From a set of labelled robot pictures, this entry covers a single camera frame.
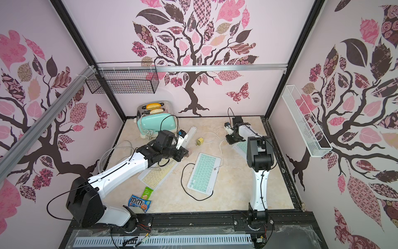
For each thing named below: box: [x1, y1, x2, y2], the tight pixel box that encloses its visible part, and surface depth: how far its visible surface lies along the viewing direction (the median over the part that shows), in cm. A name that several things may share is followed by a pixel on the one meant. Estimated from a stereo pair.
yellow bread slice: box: [146, 102, 162, 110], surface depth 103 cm
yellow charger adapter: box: [195, 137, 204, 146], surface depth 105 cm
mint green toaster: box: [136, 100, 178, 139], surface depth 100 cm
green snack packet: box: [140, 186, 154, 201], surface depth 85 cm
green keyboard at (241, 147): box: [232, 140, 248, 161], surface depth 103 cm
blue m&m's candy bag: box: [128, 194, 152, 214], surface depth 80 cm
